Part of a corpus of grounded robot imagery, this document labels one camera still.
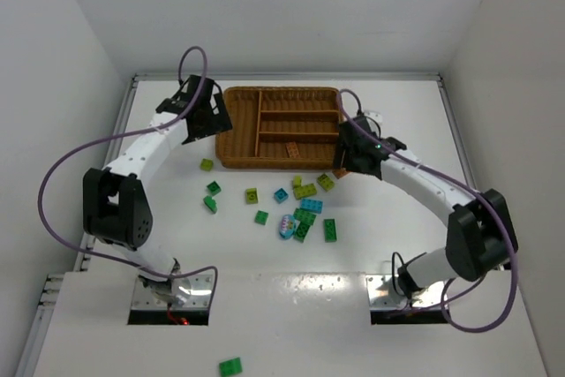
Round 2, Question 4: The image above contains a brown lego plate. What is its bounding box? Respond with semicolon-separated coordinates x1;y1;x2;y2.
285;141;300;159
332;169;349;179

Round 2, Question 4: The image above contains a lime angled lego brick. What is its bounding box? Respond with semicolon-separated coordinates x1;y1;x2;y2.
316;173;335;192

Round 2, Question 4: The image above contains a lime square lego brick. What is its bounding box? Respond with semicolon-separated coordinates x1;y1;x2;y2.
200;158;214;172

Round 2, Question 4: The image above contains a brown wicker divided basket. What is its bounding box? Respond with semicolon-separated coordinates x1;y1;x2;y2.
215;87;343;170

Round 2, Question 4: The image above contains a small lime sloped lego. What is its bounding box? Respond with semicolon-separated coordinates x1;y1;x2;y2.
292;176;302;188

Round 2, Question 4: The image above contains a dark green square lego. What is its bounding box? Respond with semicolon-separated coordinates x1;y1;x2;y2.
207;181;222;196

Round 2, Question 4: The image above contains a green tall lego brick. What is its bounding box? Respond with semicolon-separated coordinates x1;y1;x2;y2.
323;218;337;243

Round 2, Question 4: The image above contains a green long lego brick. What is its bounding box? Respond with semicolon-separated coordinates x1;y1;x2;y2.
293;208;316;226

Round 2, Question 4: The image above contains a dark green sloped lego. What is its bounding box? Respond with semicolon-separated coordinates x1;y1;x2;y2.
203;195;217;214

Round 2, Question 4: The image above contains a lime hollow square lego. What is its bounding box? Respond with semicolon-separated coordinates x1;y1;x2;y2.
245;188;259;204

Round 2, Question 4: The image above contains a green small square lego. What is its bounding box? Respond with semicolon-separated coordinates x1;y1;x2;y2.
254;210;269;225

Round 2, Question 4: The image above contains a lime long lego brick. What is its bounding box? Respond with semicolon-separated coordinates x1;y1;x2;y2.
293;184;317;200

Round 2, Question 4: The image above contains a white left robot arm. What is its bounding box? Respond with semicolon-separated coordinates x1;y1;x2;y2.
83;75;232;297

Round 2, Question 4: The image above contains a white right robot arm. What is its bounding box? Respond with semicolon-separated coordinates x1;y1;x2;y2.
333;115;518;298

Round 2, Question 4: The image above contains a teal long lego brick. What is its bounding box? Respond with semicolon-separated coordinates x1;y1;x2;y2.
300;198;323;214

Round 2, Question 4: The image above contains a teal square lego brick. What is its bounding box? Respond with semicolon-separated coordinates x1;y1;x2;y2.
274;188;289;204

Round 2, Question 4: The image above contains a teal rounded printed lego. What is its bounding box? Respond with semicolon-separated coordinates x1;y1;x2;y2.
278;215;297;240

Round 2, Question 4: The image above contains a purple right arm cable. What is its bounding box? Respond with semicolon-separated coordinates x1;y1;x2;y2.
337;88;518;333

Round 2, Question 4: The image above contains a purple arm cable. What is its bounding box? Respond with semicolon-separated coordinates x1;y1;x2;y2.
37;45;219;303
337;88;518;333

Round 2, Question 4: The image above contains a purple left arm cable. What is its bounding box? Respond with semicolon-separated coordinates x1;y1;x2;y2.
37;45;219;303

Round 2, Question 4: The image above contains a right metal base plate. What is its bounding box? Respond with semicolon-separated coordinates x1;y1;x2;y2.
365;275;445;313

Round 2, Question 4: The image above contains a metal base plate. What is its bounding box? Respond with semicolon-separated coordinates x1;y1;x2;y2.
365;275;445;313
131;274;215;311

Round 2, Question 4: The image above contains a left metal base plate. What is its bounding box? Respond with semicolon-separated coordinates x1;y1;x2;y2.
131;274;215;311

